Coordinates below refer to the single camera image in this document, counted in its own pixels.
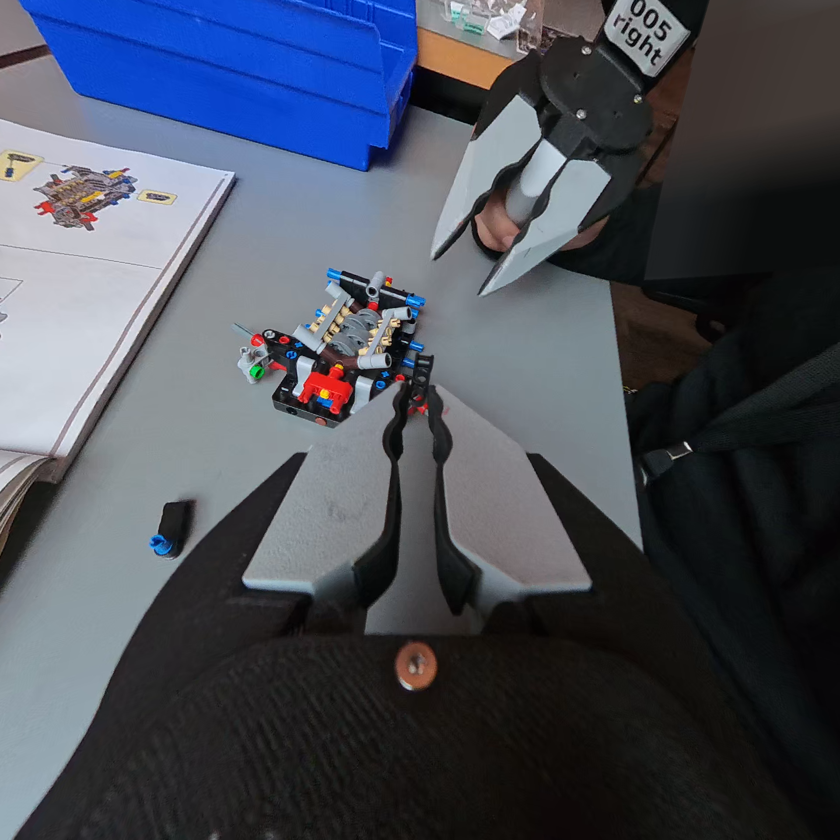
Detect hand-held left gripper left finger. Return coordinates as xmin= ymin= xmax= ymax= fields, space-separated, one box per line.
xmin=241 ymin=381 xmax=409 ymax=606

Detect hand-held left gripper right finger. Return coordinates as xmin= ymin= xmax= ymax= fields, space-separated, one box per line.
xmin=428 ymin=385 xmax=593 ymax=615

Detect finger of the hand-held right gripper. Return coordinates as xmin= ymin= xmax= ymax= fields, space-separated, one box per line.
xmin=430 ymin=52 xmax=546 ymax=262
xmin=478 ymin=150 xmax=652 ymax=298

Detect small black lego piece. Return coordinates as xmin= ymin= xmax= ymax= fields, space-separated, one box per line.
xmin=150 ymin=500 xmax=196 ymax=560

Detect partly built lego model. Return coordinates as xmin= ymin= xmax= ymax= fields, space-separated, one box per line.
xmin=235 ymin=266 xmax=437 ymax=431

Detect person's right forearm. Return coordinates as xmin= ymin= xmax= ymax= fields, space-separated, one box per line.
xmin=545 ymin=177 xmax=665 ymax=287

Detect clear bags of lego parts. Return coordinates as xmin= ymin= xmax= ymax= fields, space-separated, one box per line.
xmin=420 ymin=0 xmax=549 ymax=55

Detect lego instruction booklet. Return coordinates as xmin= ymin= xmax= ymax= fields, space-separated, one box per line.
xmin=0 ymin=118 xmax=236 ymax=546

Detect person's right hand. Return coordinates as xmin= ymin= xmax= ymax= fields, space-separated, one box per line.
xmin=472 ymin=189 xmax=527 ymax=256

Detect black backpack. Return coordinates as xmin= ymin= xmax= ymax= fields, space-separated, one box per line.
xmin=626 ymin=276 xmax=840 ymax=788

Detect blue plastic storage bin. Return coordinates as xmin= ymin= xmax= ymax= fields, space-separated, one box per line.
xmin=20 ymin=0 xmax=419 ymax=173

